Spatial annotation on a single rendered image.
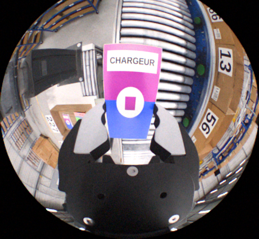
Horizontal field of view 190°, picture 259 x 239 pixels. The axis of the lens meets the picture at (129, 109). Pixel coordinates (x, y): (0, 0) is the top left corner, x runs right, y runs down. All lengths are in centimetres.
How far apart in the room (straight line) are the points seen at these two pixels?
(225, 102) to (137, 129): 49
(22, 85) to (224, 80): 88
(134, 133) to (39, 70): 37
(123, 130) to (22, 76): 39
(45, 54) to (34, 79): 11
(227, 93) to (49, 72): 82
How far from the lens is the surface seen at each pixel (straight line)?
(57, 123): 83
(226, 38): 63
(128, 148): 79
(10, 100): 33
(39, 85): 36
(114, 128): 15
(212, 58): 57
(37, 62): 37
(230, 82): 54
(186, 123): 66
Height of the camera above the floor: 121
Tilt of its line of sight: 60 degrees down
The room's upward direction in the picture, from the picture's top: 180 degrees counter-clockwise
